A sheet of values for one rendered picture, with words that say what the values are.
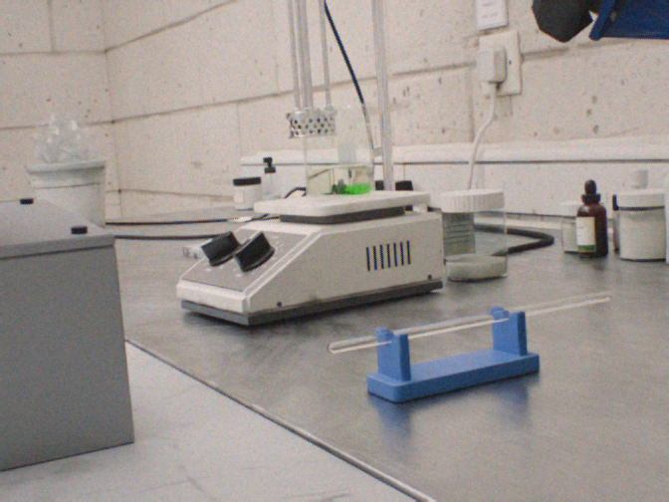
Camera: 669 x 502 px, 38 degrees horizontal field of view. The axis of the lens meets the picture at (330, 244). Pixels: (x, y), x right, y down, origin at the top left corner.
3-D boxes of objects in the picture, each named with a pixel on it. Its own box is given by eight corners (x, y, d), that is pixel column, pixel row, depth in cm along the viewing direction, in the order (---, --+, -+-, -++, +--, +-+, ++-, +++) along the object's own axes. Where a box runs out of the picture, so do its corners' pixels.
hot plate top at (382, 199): (320, 217, 79) (320, 205, 79) (249, 212, 89) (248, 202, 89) (436, 201, 85) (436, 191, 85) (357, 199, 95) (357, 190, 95)
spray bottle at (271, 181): (274, 213, 187) (270, 156, 185) (259, 213, 189) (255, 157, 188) (287, 210, 189) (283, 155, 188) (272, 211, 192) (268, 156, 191)
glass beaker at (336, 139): (293, 205, 87) (285, 109, 86) (357, 198, 90) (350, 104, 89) (327, 208, 81) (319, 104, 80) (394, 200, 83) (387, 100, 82)
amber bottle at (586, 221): (600, 252, 103) (596, 177, 102) (614, 256, 100) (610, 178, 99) (572, 255, 102) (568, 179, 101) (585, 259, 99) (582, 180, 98)
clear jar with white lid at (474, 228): (522, 273, 93) (518, 188, 92) (481, 283, 89) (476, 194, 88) (473, 269, 97) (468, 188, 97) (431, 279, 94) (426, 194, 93)
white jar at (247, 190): (260, 206, 206) (257, 175, 206) (268, 207, 201) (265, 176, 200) (231, 209, 204) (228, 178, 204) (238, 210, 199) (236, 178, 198)
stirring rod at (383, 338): (330, 344, 52) (613, 291, 61) (325, 342, 52) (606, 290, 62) (331, 355, 52) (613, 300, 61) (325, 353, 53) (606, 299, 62)
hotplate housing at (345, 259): (247, 331, 75) (238, 227, 74) (176, 311, 86) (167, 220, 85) (468, 288, 87) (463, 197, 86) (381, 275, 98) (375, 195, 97)
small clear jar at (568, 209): (553, 252, 106) (550, 203, 105) (580, 246, 108) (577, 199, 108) (587, 254, 102) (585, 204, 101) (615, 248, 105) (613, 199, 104)
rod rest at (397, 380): (396, 404, 52) (391, 338, 52) (364, 391, 55) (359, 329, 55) (543, 371, 57) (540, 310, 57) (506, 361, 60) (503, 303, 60)
